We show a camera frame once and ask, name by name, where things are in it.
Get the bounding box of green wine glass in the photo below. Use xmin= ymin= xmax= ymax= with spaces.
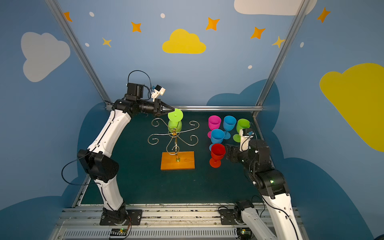
xmin=233 ymin=119 xmax=251 ymax=143
xmin=168 ymin=109 xmax=184 ymax=133

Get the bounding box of red wine glass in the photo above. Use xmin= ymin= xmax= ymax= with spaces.
xmin=210 ymin=144 xmax=226 ymax=168

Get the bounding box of blue wine glass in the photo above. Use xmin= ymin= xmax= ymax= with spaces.
xmin=209 ymin=129 xmax=226 ymax=150
xmin=223 ymin=116 xmax=237 ymax=140

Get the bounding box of pink wine glass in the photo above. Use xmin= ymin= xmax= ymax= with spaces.
xmin=208 ymin=115 xmax=222 ymax=138

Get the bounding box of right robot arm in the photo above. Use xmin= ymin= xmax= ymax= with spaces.
xmin=225 ymin=139 xmax=303 ymax=240

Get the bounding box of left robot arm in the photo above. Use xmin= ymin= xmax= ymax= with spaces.
xmin=77 ymin=83 xmax=174 ymax=226

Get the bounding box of orange wooden rack base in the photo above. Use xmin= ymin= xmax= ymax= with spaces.
xmin=161 ymin=152 xmax=195 ymax=171

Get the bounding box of right circuit board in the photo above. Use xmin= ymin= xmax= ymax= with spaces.
xmin=237 ymin=228 xmax=253 ymax=240

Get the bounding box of circuit board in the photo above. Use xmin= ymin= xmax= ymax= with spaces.
xmin=109 ymin=228 xmax=128 ymax=240
xmin=237 ymin=228 xmax=253 ymax=240

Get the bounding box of left circuit board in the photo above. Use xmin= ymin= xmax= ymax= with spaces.
xmin=109 ymin=228 xmax=128 ymax=240

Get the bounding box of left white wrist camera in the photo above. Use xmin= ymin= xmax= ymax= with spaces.
xmin=151 ymin=85 xmax=166 ymax=102

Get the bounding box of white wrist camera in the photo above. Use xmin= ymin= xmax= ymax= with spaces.
xmin=239 ymin=128 xmax=255 ymax=152
xmin=151 ymin=85 xmax=166 ymax=102

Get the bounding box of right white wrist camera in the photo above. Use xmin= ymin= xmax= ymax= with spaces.
xmin=239 ymin=128 xmax=255 ymax=152

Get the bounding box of gold wire glass rack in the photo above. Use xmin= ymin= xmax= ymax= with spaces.
xmin=147 ymin=118 xmax=200 ymax=155

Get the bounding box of aluminium frame back bar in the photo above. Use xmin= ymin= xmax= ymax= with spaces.
xmin=105 ymin=104 xmax=264 ymax=113

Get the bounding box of aluminium frame left post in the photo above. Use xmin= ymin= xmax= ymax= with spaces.
xmin=45 ymin=0 xmax=113 ymax=111

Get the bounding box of aluminium frame post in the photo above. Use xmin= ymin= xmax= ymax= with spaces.
xmin=252 ymin=0 xmax=311 ymax=120
xmin=45 ymin=0 xmax=113 ymax=111

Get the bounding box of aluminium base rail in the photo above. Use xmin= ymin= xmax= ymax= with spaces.
xmin=49 ymin=203 xmax=310 ymax=240

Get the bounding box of left floor edge rail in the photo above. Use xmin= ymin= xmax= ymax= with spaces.
xmin=72 ymin=175 xmax=91 ymax=208

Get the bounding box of aluminium frame right post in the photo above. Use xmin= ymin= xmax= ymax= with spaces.
xmin=252 ymin=0 xmax=311 ymax=120

